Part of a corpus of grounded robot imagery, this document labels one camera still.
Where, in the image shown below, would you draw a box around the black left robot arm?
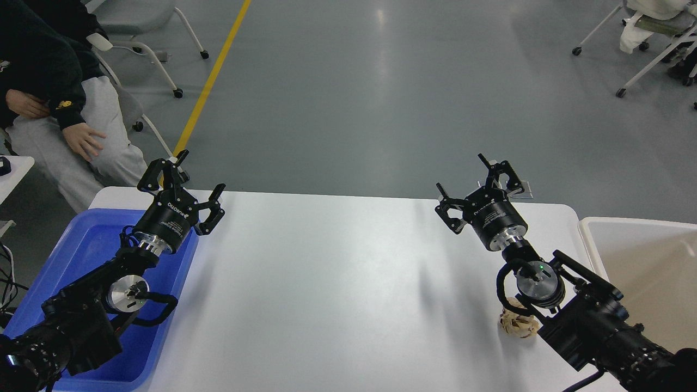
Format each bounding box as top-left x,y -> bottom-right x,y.
2,149 -> 225,391

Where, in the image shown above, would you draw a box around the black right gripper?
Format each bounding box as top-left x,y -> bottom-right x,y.
435,154 -> 529,252

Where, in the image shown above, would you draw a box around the brown paper ball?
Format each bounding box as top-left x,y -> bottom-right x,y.
499,309 -> 540,339

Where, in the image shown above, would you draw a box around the beige plastic bin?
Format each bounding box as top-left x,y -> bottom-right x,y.
578,217 -> 696,352

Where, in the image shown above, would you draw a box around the white side table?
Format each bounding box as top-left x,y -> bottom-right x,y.
1,155 -> 35,204

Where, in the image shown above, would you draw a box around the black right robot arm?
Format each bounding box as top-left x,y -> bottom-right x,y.
435,154 -> 695,391

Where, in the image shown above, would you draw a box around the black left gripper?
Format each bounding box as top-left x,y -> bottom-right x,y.
133,150 -> 226,255

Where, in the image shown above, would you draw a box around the right metal floor plate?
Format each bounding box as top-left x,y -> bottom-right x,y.
511,180 -> 534,199

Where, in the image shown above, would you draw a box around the black cables at left edge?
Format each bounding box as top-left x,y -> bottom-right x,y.
0,240 -> 30,330

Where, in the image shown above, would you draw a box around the seated person in black top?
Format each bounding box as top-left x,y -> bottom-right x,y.
1,1 -> 147,212

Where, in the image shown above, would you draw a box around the white rolling chair right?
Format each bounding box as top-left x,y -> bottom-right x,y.
572,1 -> 695,99

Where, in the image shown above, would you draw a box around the white rolling chair left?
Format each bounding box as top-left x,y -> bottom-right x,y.
82,0 -> 210,158

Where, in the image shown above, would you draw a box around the white rolling chair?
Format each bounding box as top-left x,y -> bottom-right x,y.
82,0 -> 210,158
572,1 -> 695,99

